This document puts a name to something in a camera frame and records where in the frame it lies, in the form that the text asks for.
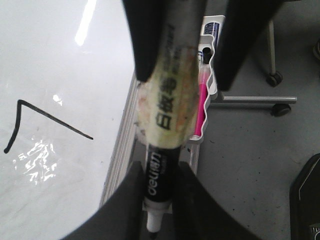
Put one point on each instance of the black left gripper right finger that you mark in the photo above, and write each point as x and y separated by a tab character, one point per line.
197	216

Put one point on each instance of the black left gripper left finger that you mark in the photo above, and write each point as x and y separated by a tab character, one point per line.
121	215

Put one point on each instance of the white whiteboard surface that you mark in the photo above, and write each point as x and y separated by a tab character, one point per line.
72	59

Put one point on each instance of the black object on floor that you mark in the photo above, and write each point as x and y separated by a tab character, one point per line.
304	201

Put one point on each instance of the grey wheeled stand base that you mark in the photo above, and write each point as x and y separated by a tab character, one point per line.
281	105

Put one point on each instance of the pink marker in tray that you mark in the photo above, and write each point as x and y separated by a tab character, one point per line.
203	77

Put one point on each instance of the white plastic marker tray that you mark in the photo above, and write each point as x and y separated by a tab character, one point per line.
209	38

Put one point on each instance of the grey aluminium whiteboard frame rail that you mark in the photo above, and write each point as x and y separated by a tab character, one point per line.
124	145

